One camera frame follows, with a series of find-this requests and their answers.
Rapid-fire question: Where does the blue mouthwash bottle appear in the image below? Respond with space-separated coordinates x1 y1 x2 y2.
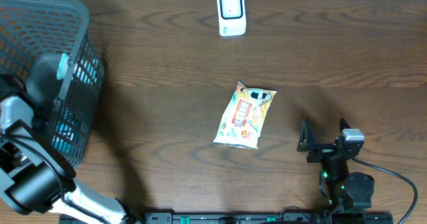
52 59 100 158

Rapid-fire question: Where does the mint green wipes pack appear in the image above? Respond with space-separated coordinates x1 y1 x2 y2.
56 53 71 80

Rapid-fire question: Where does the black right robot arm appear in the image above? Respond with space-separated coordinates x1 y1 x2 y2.
297 118 374 211

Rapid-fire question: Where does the white barcode scanner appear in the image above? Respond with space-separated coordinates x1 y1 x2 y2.
216 0 247 37

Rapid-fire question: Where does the grey plastic shopping basket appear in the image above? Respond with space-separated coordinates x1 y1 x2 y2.
1 0 105 167

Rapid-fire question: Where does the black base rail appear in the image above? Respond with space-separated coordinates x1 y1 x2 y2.
59 211 394 224

